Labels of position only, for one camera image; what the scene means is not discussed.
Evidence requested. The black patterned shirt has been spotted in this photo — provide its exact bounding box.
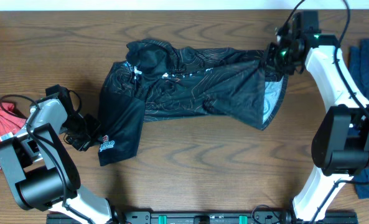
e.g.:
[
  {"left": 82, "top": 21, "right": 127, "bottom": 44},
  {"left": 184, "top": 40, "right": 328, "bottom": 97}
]
[{"left": 98, "top": 39, "right": 288, "bottom": 166}]

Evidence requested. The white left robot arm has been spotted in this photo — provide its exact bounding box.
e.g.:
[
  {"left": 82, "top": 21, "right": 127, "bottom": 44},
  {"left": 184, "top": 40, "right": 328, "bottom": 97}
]
[{"left": 0, "top": 85, "right": 124, "bottom": 223}]

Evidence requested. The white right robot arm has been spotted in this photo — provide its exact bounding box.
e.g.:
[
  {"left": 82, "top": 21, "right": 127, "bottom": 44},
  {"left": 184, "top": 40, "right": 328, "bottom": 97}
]
[{"left": 261, "top": 11, "right": 369, "bottom": 223}]

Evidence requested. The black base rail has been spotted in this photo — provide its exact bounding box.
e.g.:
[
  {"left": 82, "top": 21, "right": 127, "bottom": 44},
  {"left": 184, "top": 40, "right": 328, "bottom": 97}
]
[{"left": 46, "top": 210, "right": 359, "bottom": 224}]

